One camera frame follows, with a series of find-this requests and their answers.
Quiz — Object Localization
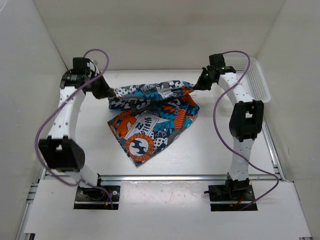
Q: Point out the colourful patterned shorts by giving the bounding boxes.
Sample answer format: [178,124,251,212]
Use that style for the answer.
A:
[107,80,200,167]

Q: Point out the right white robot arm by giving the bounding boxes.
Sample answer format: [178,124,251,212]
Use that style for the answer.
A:
[193,53,264,200]

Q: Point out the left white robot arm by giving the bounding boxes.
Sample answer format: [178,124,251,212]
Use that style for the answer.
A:
[35,57,116,200]

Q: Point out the white plastic basket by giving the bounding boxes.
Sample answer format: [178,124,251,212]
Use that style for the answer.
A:
[225,56,271,103]

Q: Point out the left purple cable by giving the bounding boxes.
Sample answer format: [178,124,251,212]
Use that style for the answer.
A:
[34,49,113,210]

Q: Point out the purple cable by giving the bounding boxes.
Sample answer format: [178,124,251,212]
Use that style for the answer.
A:
[213,50,280,211]
[34,49,113,210]

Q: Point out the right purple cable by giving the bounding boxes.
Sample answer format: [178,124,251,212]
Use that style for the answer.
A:
[213,50,280,211]

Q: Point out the aluminium frame rail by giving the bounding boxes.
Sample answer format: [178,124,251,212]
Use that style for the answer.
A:
[44,174,283,183]

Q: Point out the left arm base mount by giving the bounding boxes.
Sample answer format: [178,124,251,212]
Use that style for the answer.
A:
[73,177,121,211]

